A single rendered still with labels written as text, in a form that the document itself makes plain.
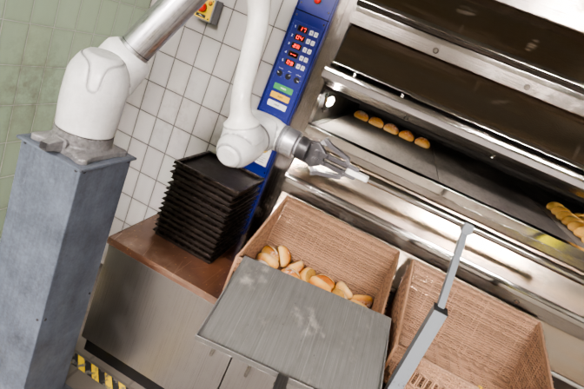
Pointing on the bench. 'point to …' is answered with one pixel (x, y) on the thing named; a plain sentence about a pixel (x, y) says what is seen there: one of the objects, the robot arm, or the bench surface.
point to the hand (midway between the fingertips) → (357, 174)
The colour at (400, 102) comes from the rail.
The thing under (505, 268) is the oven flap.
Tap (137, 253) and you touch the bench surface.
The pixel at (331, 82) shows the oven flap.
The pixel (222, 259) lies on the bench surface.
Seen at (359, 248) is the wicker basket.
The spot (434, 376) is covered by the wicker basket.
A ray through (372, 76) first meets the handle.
